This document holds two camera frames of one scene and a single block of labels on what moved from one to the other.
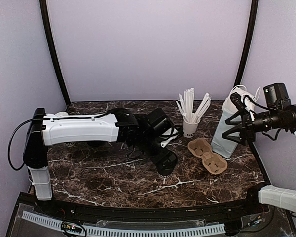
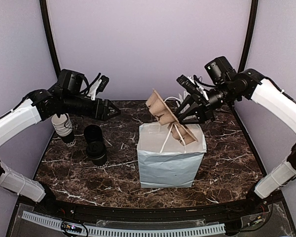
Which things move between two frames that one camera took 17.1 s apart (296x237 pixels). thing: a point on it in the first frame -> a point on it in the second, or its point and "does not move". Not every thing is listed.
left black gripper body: x=157 y=158 -> x=100 y=116
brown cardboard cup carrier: x=214 y=163 -> x=165 y=115
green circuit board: x=70 y=226 does not move
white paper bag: x=220 y=146 -> x=165 y=161
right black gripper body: x=248 y=123 -> x=205 y=107
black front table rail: x=253 y=207 does not move
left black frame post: x=45 y=11 does not move
